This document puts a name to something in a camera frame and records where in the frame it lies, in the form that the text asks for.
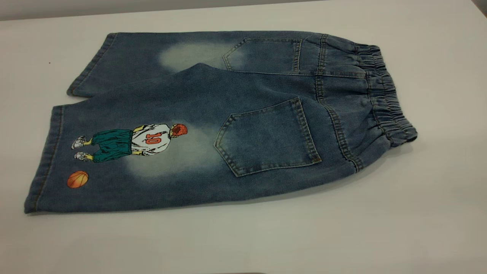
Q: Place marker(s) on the blue denim jeans basketball print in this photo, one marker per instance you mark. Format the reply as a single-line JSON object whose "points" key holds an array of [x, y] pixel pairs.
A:
{"points": [[228, 95]]}

